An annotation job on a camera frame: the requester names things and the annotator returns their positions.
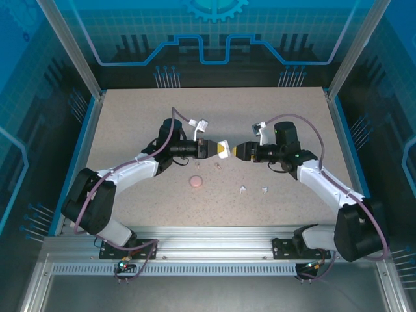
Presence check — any black base plate left arm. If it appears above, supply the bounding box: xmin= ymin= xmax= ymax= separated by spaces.
xmin=99 ymin=239 xmax=159 ymax=260

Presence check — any black base plate right arm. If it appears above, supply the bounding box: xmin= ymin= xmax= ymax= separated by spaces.
xmin=272 ymin=237 xmax=332 ymax=260

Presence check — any small connector board with LED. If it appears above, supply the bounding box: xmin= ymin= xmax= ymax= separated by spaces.
xmin=297 ymin=259 xmax=326 ymax=277
xmin=113 ymin=256 xmax=136 ymax=274

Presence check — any metal front tray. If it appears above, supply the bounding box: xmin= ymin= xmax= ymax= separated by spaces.
xmin=18 ymin=252 xmax=404 ymax=312

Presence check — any aluminium side frame rail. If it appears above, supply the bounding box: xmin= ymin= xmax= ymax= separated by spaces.
xmin=53 ymin=92 xmax=107 ymax=237
xmin=324 ymin=89 xmax=373 ymax=201

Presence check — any aluminium mounting rail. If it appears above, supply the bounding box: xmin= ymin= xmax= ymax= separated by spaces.
xmin=44 ymin=226 xmax=391 ymax=261

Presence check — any aluminium frame post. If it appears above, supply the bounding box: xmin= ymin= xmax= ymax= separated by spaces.
xmin=326 ymin=0 xmax=394 ymax=100
xmin=35 ymin=0 xmax=107 ymax=100

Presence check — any slotted grey cable duct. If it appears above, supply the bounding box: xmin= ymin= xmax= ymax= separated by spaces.
xmin=51 ymin=263 xmax=298 ymax=276

